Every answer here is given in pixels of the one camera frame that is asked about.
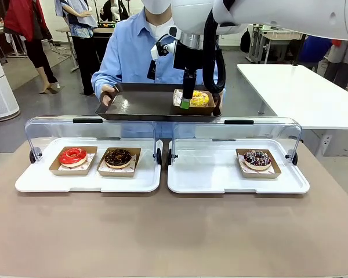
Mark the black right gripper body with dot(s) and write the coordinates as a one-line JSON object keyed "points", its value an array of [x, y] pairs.
{"points": [[188, 58]]}

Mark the yellow sprinkled donut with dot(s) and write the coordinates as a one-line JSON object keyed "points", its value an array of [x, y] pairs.
{"points": [[201, 100]]}

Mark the brown cardboard donut box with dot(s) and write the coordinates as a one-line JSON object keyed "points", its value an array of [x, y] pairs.
{"points": [[200, 111], [258, 174]]}

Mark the black serving tray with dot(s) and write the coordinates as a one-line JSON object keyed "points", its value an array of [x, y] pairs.
{"points": [[139, 104]]}

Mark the red glazed donut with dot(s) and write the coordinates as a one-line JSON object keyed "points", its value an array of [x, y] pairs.
{"points": [[72, 172], [66, 160]]}

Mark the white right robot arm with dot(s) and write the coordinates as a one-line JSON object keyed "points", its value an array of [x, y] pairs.
{"points": [[278, 14]]}

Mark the person's right forearm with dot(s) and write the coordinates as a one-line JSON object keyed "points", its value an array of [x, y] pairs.
{"points": [[104, 78]]}

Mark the person in blue shirt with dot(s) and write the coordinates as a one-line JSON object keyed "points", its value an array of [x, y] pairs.
{"points": [[127, 43]]}

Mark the far chocolate donut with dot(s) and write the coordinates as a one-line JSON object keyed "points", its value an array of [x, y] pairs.
{"points": [[250, 162]]}

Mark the chocolate sprinkled donut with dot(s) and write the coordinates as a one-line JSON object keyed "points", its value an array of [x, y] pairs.
{"points": [[113, 162]]}

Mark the chocolate glazed donut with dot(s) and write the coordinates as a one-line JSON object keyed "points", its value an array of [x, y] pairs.
{"points": [[116, 173]]}

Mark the person in blue jacket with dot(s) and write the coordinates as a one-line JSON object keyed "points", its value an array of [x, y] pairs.
{"points": [[316, 49]]}

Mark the person's left hand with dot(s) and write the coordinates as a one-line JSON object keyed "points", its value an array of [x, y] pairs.
{"points": [[216, 100]]}

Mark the person's right hand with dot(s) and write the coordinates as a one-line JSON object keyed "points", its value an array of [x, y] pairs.
{"points": [[105, 97]]}

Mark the black badge tag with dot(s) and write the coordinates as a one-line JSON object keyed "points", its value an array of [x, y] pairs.
{"points": [[151, 71]]}

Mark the black backpack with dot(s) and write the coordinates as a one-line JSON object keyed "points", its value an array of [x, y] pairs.
{"points": [[245, 42]]}

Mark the white face mask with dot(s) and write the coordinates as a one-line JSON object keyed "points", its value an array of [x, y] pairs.
{"points": [[156, 5]]}

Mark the clear plastic display lid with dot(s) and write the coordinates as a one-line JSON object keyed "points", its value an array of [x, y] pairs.
{"points": [[264, 130], [104, 127]]}

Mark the grey workbench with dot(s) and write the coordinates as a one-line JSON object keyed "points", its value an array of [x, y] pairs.
{"points": [[275, 37]]}

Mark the white display tray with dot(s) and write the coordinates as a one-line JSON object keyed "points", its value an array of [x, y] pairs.
{"points": [[208, 179], [75, 182]]}

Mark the white table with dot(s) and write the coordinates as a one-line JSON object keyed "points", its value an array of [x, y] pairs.
{"points": [[293, 92]]}

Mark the mannequin in blue shirt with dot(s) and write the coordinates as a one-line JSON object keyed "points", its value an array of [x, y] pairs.
{"points": [[84, 58]]}

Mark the black pole stand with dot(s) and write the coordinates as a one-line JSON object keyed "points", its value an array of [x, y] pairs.
{"points": [[300, 55]]}

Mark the wooden top desk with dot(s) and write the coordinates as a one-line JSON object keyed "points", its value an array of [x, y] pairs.
{"points": [[66, 29]]}

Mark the mannequin in red top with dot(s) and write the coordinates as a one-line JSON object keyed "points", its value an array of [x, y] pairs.
{"points": [[345, 55]]}

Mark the mannequin in red jacket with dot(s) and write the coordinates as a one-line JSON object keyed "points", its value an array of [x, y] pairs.
{"points": [[20, 17]]}

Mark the white air purifier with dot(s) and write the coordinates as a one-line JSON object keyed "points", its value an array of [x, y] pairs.
{"points": [[0, 95]]}

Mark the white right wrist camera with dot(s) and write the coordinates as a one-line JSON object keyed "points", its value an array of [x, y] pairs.
{"points": [[155, 52]]}

